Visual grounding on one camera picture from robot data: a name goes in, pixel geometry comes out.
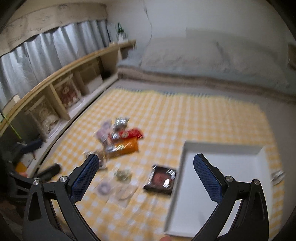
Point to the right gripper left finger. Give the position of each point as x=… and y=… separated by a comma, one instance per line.
x=40, y=221

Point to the white cardboard box tray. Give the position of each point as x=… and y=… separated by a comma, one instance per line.
x=191, y=205

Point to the grey curtain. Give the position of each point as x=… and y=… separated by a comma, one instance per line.
x=40, y=56

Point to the framed red doll box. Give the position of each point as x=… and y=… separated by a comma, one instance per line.
x=67, y=91

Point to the orange snack packet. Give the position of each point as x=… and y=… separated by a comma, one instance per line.
x=124, y=147

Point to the beige ring cookie packet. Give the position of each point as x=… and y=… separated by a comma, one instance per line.
x=124, y=193

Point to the green glass bottle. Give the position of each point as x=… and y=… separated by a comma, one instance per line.
x=120, y=33

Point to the crumpled white plastic wrapper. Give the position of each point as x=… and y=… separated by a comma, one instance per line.
x=277, y=177

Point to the left beige pillow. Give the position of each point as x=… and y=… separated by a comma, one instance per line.
x=176, y=52

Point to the yellow checkered mat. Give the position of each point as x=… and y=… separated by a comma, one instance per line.
x=167, y=122

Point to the white storage box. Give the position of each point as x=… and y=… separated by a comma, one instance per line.
x=91, y=79

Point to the wooden side shelf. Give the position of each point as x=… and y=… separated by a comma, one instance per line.
x=104, y=61

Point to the green white pastry packet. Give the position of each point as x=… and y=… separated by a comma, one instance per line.
x=123, y=175

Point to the framed white doll box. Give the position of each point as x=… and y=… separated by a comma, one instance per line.
x=44, y=115

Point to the beige pillow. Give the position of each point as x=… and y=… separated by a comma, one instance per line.
x=176, y=52
x=245, y=57

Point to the folded grey beige blankets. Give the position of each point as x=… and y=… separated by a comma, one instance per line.
x=131, y=68

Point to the dark mooncake tray pack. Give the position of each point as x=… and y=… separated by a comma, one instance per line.
x=161, y=180

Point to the right beige pillow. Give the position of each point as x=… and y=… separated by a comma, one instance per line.
x=245, y=57

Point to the silver foil snack block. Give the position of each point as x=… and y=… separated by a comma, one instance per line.
x=120, y=123

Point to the purple round cookie packet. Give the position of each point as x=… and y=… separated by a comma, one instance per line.
x=105, y=187

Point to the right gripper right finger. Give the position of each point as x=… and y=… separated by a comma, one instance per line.
x=241, y=212

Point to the red snack packet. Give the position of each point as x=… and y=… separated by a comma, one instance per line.
x=126, y=134

